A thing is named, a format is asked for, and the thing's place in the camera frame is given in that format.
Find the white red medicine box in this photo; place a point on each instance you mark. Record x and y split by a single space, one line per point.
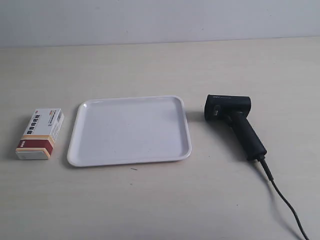
39 138

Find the white plastic tray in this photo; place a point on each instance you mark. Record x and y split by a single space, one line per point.
130 130

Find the black handheld barcode scanner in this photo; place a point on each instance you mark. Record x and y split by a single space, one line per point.
234 110

